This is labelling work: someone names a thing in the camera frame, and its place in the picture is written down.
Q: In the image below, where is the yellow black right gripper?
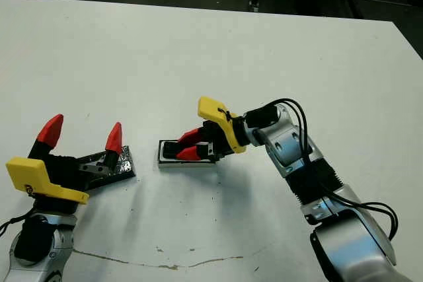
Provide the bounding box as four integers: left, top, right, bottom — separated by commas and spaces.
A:
174, 96, 249, 164

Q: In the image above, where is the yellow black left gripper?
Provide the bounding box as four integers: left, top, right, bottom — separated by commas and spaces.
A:
5, 114, 124, 215

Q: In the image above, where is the glossy black box lid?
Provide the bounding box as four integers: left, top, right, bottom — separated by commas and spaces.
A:
77, 145, 137, 192

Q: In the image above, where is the white camera box base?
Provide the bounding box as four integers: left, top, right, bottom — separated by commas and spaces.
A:
157, 139, 218, 167

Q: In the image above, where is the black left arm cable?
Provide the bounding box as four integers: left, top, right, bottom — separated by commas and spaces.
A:
0, 214, 36, 240

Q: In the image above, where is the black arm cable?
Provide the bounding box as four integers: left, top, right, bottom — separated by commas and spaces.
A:
263, 97, 398, 240
0, 214, 36, 240

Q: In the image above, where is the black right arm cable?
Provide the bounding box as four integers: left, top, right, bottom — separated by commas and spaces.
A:
263, 97, 398, 240

